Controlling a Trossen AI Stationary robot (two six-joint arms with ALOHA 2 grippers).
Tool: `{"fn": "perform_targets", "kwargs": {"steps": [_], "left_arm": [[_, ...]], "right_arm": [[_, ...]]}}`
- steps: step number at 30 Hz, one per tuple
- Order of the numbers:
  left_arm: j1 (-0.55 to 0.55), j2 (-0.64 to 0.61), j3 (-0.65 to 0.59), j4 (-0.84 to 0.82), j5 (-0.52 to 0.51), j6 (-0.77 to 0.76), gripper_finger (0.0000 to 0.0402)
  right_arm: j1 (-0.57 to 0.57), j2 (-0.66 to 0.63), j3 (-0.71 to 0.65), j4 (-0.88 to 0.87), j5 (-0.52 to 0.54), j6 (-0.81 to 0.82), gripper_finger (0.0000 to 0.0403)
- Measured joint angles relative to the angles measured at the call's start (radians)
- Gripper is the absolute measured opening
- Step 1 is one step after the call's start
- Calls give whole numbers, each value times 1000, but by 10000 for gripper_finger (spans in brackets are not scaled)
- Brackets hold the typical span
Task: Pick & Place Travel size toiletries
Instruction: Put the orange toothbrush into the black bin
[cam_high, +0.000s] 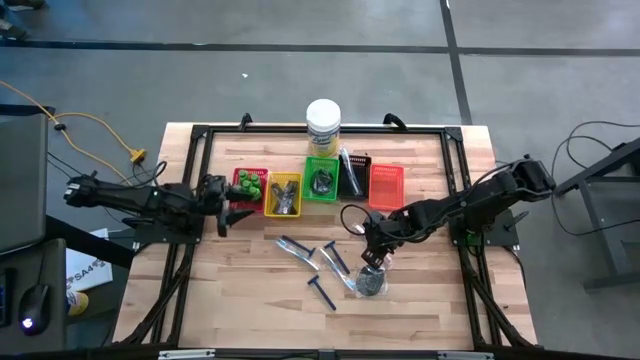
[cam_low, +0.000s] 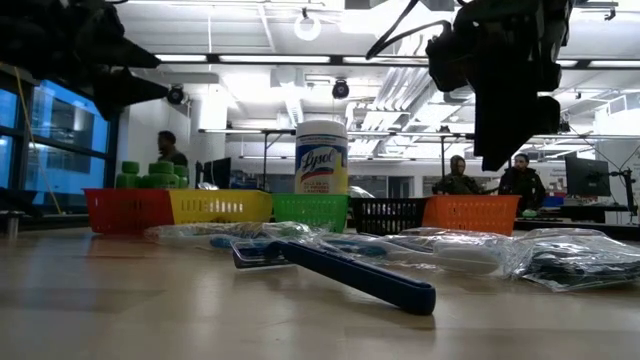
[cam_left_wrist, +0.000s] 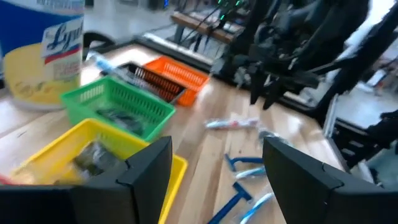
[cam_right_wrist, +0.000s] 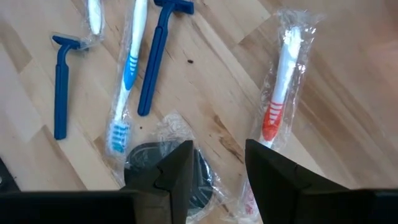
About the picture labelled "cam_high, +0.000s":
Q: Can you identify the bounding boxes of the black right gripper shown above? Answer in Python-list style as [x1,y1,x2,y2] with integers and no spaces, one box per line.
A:
[360,210,404,268]

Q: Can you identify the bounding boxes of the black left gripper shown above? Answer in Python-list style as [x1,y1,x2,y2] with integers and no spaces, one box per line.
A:
[196,172,257,239]

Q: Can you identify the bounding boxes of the bagged black hair ties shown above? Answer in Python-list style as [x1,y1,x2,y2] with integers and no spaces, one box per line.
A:
[309,168,336,196]
[353,264,389,299]

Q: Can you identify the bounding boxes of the blue disposable razor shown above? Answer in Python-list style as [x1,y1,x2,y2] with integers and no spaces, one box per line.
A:
[280,234,316,259]
[306,273,338,312]
[323,240,352,276]

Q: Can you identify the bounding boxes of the blue white bagged toothbrush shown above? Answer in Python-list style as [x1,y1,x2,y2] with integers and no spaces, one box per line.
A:
[273,237,321,272]
[318,248,357,292]
[339,147,364,197]

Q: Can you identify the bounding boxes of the short black bagged comb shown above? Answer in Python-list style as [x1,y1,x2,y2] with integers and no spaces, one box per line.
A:
[270,181,291,206]

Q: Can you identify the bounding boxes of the red plastic basket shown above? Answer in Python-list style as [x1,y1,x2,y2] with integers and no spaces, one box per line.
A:
[230,167,270,214]

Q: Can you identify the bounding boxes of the yellow plastic basket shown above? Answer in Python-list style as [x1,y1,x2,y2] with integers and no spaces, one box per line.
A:
[263,172,304,219]

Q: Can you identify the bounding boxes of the orange plastic basket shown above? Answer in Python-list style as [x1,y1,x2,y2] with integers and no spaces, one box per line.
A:
[368,164,406,211]

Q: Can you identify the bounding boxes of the black plastic basket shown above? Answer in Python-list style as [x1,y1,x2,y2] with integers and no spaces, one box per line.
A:
[337,154,373,201]

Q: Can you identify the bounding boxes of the green plastic basket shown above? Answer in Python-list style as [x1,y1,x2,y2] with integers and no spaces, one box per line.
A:
[301,156,341,204]

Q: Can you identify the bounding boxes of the Lysol wipes canister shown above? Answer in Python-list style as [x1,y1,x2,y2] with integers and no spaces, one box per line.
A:
[305,98,342,159]

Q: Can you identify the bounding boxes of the black diagonal beam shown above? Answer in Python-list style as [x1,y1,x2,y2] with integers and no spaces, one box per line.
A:
[44,213,137,270]

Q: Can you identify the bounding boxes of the white printed cardboard box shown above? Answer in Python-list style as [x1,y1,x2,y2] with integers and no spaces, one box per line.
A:
[64,228,114,294]

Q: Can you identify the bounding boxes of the small yellow white object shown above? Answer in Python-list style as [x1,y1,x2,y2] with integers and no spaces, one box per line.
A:
[67,290,90,318]

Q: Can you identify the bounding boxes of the dark side desk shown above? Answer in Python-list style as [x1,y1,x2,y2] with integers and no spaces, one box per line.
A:
[0,238,68,351]

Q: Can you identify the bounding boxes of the grey monitor back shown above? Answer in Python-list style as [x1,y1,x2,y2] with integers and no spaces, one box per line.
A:
[0,113,49,254]

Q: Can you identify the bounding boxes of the black computer mouse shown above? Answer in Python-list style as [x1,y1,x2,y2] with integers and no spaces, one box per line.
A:
[18,283,50,336]

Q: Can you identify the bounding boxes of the black metal side table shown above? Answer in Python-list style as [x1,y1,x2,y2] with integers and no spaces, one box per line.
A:
[551,137,640,294]

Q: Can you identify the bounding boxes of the black keyboard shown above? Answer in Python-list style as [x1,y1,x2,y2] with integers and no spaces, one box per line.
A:
[0,267,15,329]

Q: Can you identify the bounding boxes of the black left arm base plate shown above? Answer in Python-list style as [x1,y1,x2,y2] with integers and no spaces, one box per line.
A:
[130,218,206,246]

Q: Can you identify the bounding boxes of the yellow extension cable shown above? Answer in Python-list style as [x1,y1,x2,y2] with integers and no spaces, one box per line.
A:
[0,79,147,165]

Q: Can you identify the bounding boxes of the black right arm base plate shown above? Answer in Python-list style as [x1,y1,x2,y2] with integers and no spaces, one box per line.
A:
[448,209,521,249]

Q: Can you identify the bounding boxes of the silver metal bracket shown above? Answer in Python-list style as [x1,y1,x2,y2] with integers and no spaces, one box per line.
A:
[157,349,216,360]
[437,351,495,360]

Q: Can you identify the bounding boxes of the black floor cable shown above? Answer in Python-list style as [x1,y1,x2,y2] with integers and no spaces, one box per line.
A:
[549,119,640,236]

